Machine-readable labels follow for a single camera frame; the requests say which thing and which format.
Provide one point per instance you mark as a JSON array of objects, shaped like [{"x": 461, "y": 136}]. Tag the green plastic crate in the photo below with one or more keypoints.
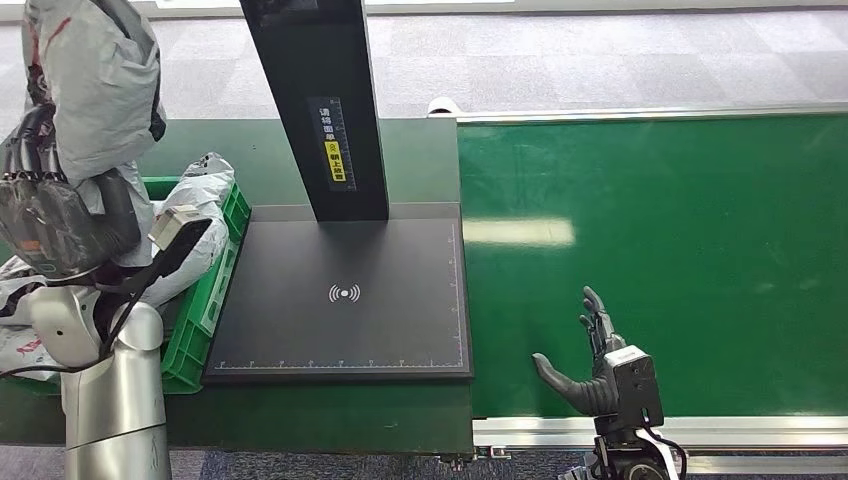
[{"x": 199, "y": 318}]

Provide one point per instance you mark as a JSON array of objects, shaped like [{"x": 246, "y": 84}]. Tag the green conveyor belt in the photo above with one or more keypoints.
[{"x": 696, "y": 232}]

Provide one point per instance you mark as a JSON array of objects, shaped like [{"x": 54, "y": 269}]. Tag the grey mailer package red print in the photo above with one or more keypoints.
[{"x": 99, "y": 79}]

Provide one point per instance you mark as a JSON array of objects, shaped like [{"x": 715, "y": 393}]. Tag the small metal bracket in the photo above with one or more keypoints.
[{"x": 498, "y": 453}]

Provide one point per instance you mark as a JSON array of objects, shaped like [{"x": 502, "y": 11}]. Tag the white conveyor roller end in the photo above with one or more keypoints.
[{"x": 442, "y": 106}]

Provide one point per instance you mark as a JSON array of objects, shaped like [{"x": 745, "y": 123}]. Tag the small white package red print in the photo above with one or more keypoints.
[{"x": 20, "y": 351}]

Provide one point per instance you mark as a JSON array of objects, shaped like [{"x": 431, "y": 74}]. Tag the black yellow column label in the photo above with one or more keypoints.
[{"x": 333, "y": 159}]

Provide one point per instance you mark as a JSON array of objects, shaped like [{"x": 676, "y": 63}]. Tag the black scanner platform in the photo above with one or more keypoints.
[{"x": 344, "y": 298}]

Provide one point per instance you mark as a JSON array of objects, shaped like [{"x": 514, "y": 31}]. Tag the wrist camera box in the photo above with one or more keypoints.
[
  {"x": 173, "y": 228},
  {"x": 636, "y": 387}
]

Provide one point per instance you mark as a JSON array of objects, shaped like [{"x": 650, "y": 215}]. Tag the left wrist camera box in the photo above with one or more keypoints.
[{"x": 173, "y": 228}]

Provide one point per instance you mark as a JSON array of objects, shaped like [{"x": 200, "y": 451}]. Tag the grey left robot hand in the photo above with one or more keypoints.
[{"x": 46, "y": 225}]

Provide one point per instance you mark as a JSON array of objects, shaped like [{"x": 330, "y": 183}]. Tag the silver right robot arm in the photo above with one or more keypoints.
[{"x": 636, "y": 464}]

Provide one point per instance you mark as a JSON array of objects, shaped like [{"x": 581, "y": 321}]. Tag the wide aluminium conveyor rail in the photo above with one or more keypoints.
[{"x": 729, "y": 434}]

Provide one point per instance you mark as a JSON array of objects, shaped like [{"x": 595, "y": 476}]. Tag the thin aluminium conveyor rail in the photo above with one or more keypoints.
[{"x": 662, "y": 111}]

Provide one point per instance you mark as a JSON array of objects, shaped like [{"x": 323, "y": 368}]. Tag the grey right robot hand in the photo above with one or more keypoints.
[{"x": 590, "y": 397}]

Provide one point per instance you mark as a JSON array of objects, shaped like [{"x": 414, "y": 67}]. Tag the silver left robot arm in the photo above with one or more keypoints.
[{"x": 112, "y": 411}]

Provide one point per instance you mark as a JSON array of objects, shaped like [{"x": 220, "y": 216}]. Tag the black scanner column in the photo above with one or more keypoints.
[{"x": 318, "y": 66}]

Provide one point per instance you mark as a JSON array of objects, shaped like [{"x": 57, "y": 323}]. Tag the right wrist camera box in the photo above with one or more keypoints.
[{"x": 636, "y": 387}]

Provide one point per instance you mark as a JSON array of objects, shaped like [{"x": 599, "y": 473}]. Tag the large grey package black letters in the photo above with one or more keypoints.
[{"x": 199, "y": 192}]

